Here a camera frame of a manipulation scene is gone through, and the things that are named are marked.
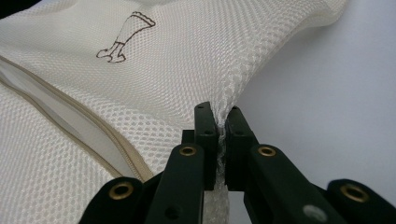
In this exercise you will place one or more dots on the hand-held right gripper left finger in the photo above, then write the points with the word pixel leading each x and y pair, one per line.
pixel 186 180

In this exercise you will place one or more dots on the white table mat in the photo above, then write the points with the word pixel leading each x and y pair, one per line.
pixel 327 109

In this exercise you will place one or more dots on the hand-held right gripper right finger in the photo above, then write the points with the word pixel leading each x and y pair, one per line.
pixel 267 183

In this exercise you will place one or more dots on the cream mesh laundry bag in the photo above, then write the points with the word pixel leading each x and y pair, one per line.
pixel 155 93

